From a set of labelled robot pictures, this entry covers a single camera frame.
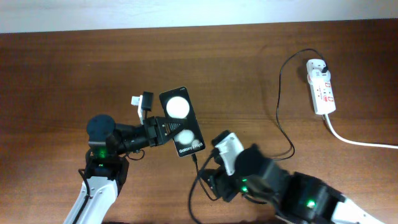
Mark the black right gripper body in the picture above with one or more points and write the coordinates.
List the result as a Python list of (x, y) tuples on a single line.
[(233, 182)]

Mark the white USB charger plug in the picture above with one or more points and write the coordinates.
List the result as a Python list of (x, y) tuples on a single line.
[(316, 69)]

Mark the black smartphone with lit screen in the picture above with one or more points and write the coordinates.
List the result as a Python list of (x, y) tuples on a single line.
[(178, 107)]

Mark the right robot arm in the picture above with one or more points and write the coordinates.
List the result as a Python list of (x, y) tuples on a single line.
[(296, 197)]

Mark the white power strip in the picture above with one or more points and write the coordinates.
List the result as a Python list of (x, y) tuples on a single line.
[(321, 91)]

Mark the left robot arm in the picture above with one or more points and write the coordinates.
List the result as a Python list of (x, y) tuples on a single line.
[(107, 160)]

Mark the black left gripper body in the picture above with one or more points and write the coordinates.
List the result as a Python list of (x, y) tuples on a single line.
[(137, 135)]

